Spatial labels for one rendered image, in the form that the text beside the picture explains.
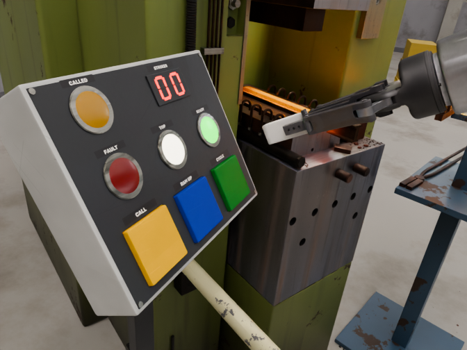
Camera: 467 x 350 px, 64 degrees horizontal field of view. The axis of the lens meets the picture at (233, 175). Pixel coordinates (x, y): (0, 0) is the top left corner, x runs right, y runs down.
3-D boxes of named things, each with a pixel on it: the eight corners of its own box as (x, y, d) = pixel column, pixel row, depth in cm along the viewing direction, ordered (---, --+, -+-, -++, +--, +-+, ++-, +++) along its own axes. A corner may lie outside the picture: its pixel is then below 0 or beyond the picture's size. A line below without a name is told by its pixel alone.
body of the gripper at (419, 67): (449, 119, 41) (365, 140, 46) (449, 101, 48) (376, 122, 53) (431, 52, 40) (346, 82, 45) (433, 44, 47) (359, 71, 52)
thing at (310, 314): (326, 351, 154) (352, 261, 132) (256, 404, 132) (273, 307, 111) (242, 271, 192) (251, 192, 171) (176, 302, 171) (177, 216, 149)
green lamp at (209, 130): (225, 143, 63) (226, 118, 61) (201, 148, 60) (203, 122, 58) (214, 137, 65) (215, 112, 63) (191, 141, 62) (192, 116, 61)
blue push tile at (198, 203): (224, 218, 59) (205, 175, 57) (198, 242, 53) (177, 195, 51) (215, 220, 60) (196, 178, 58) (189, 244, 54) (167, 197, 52)
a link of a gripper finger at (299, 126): (320, 123, 52) (314, 130, 50) (288, 134, 55) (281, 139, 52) (317, 114, 52) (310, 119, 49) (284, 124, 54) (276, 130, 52)
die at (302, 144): (338, 145, 108) (345, 117, 104) (289, 159, 97) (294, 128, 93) (246, 105, 137) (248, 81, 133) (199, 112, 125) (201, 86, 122)
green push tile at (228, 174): (251, 192, 67) (235, 154, 66) (231, 211, 61) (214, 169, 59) (242, 194, 68) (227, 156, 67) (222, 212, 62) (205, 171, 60)
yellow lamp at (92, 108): (118, 128, 45) (115, 92, 43) (78, 135, 43) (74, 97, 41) (108, 120, 47) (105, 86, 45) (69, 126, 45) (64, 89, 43)
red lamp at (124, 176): (148, 192, 47) (146, 160, 45) (111, 201, 44) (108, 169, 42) (137, 181, 49) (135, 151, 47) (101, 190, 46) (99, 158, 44)
